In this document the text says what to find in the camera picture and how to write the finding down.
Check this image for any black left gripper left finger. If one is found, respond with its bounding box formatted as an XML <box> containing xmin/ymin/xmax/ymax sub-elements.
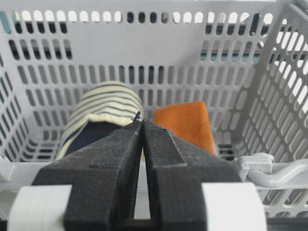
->
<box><xmin>32</xmin><ymin>120</ymin><xmax>142</xmax><ymax>231</ymax></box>

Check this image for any striped cream navy cloth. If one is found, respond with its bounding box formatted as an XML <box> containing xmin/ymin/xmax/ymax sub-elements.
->
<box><xmin>55</xmin><ymin>81</ymin><xmax>144</xmax><ymax>160</ymax></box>

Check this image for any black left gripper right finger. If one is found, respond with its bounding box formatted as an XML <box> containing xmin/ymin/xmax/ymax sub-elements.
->
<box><xmin>142</xmin><ymin>120</ymin><xmax>241</xmax><ymax>231</ymax></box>

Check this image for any grey basket handle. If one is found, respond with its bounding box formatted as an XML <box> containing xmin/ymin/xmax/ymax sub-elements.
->
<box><xmin>232</xmin><ymin>153</ymin><xmax>308</xmax><ymax>190</ymax></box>

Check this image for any grey plastic shopping basket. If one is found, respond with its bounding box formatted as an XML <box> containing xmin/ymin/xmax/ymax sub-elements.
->
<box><xmin>0</xmin><ymin>0</ymin><xmax>308</xmax><ymax>221</ymax></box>

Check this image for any orange cloth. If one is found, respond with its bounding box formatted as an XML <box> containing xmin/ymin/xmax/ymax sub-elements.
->
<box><xmin>153</xmin><ymin>101</ymin><xmax>215</xmax><ymax>154</ymax></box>

